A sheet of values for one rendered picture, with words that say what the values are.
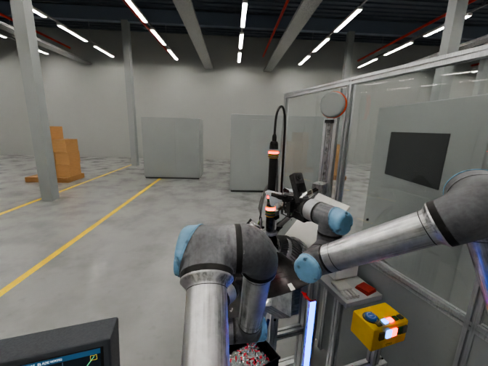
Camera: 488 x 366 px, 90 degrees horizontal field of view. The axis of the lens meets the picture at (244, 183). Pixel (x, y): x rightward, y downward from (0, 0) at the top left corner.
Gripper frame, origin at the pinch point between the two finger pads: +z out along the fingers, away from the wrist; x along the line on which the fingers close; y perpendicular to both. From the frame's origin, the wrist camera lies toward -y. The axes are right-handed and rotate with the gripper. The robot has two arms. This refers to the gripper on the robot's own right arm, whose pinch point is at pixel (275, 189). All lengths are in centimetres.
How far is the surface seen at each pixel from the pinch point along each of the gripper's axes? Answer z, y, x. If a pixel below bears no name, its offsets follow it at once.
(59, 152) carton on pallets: 800, 62, -183
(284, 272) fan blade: -13.3, 29.9, -3.6
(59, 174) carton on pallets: 799, 125, -190
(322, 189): 25, 11, 54
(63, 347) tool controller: -23, 23, -72
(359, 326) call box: -35, 45, 15
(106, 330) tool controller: -21, 24, -64
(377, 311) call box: -36, 41, 24
